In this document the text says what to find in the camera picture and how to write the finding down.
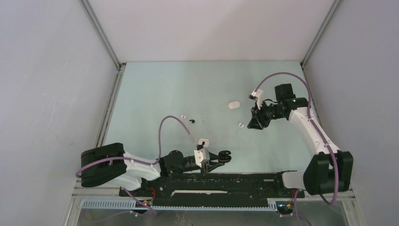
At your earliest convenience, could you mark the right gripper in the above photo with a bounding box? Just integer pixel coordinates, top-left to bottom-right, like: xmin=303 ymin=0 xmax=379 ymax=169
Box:
xmin=247 ymin=100 xmax=285 ymax=130

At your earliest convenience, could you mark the black charging case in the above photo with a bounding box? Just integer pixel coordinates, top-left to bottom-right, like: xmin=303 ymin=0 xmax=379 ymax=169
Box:
xmin=218 ymin=150 xmax=232 ymax=163

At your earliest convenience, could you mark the white gold-trimmed charging case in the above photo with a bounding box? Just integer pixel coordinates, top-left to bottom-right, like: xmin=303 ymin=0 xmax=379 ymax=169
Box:
xmin=198 ymin=138 xmax=210 ymax=148

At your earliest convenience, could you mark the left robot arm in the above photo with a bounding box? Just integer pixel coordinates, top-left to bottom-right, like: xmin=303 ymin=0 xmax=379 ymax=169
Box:
xmin=76 ymin=143 xmax=232 ymax=196

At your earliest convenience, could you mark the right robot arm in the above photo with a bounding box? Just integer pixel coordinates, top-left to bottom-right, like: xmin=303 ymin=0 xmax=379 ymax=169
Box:
xmin=247 ymin=84 xmax=353 ymax=197

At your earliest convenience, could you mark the white oval charging case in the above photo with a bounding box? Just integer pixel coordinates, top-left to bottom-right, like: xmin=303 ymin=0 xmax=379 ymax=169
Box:
xmin=228 ymin=101 xmax=241 ymax=109

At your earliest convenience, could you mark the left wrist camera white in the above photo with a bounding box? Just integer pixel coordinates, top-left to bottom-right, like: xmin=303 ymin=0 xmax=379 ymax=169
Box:
xmin=194 ymin=148 xmax=209 ymax=168

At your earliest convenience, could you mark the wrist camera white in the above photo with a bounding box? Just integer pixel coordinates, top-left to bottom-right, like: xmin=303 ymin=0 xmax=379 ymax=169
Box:
xmin=194 ymin=148 xmax=209 ymax=168
xmin=248 ymin=89 xmax=263 ymax=110

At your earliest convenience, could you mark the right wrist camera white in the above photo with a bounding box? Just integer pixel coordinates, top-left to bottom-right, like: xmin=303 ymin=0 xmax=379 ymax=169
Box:
xmin=248 ymin=89 xmax=263 ymax=110

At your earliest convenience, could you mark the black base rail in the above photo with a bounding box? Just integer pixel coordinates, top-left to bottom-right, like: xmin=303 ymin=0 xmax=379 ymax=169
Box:
xmin=130 ymin=173 xmax=295 ymax=207

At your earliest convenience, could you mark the white cable duct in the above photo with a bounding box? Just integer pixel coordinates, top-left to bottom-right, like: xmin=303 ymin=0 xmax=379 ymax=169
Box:
xmin=81 ymin=199 xmax=277 ymax=211

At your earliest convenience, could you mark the aluminium frame rail front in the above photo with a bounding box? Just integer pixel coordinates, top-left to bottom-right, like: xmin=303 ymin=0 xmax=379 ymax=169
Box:
xmin=72 ymin=178 xmax=356 ymax=216

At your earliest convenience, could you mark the left corner aluminium post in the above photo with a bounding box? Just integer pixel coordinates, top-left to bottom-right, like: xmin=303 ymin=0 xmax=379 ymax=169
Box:
xmin=79 ymin=0 xmax=122 ymax=70

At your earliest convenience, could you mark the corner aluminium post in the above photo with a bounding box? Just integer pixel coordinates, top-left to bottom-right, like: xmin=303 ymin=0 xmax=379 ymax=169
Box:
xmin=79 ymin=0 xmax=122 ymax=70
xmin=301 ymin=0 xmax=342 ymax=69

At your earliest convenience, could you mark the right corner aluminium post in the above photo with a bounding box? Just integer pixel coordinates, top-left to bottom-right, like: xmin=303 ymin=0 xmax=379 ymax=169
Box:
xmin=301 ymin=0 xmax=342 ymax=69

